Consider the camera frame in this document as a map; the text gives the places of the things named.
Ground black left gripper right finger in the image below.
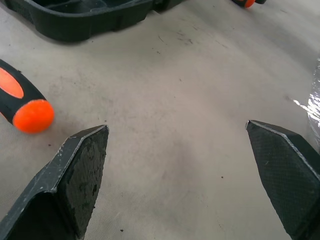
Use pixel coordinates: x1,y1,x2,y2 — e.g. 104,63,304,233
245,119,320,240

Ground orange black screwdriver handle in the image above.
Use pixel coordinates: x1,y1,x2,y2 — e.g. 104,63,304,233
0,58,55,134

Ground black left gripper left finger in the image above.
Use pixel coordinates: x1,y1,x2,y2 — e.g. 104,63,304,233
0,124,110,240

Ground small orange black tool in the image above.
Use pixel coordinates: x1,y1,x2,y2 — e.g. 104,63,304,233
229,0,268,9

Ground black rugged case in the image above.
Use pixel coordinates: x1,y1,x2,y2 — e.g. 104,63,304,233
3,0,232,46

